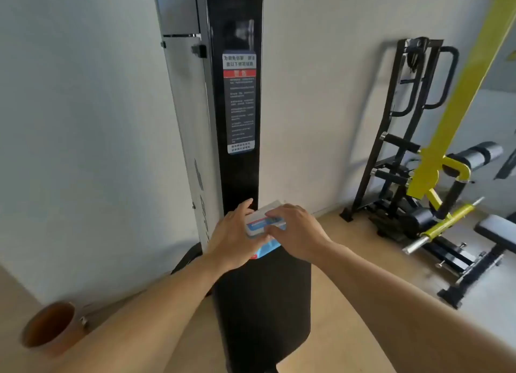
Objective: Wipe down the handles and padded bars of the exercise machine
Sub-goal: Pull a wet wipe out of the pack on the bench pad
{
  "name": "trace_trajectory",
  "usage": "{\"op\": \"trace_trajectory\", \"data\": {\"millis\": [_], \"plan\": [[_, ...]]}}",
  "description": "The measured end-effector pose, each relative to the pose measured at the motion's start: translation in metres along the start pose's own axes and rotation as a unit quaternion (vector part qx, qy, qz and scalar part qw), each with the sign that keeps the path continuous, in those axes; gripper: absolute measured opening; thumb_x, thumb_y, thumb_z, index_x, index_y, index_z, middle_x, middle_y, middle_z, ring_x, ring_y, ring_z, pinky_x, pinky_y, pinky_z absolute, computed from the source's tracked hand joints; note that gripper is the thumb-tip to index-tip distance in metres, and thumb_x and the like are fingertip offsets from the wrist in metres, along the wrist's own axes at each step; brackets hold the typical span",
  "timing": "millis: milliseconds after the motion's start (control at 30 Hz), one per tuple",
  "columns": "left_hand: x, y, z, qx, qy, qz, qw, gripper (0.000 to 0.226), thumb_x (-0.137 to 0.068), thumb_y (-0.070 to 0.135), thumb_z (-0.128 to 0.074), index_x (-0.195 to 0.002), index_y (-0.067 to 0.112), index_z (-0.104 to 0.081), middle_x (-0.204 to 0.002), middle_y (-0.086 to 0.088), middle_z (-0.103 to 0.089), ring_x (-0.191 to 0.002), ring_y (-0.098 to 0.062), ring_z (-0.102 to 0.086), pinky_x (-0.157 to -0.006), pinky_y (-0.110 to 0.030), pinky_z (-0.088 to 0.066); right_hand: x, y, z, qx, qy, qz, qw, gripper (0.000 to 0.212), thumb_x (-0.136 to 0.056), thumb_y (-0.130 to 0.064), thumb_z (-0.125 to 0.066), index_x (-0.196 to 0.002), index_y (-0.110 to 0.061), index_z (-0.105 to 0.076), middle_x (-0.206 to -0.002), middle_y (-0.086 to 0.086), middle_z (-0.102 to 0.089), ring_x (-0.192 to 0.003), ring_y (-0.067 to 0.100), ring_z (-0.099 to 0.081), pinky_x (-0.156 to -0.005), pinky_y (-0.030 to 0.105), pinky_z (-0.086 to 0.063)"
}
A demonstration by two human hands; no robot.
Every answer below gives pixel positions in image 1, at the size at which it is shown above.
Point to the person's right hand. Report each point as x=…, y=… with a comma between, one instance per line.
x=300, y=233

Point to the person's left hand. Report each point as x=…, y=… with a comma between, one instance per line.
x=229, y=239

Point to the white blue wet wipe pack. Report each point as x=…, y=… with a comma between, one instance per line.
x=258, y=223

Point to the yellow fitness equipment arm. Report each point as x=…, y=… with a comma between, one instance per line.
x=463, y=86

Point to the person's left forearm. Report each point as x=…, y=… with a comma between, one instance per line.
x=153, y=320

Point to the person's right forearm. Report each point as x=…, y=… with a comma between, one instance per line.
x=395, y=304

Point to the black padded bench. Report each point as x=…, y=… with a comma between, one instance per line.
x=262, y=304

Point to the small black foam roller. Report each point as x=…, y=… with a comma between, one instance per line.
x=419, y=221

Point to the black red warning label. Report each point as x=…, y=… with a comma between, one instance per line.
x=239, y=110

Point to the yellow leg developer bar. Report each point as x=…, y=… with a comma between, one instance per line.
x=447, y=223

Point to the orange bucket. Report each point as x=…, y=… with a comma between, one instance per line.
x=60, y=336

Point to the large black foam roller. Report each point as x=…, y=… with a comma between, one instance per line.
x=479, y=155

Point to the grey padded seat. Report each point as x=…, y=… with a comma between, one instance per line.
x=498, y=231

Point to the black metal rack frame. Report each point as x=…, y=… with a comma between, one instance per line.
x=387, y=114

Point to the black bench base frame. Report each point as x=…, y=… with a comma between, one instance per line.
x=471, y=276

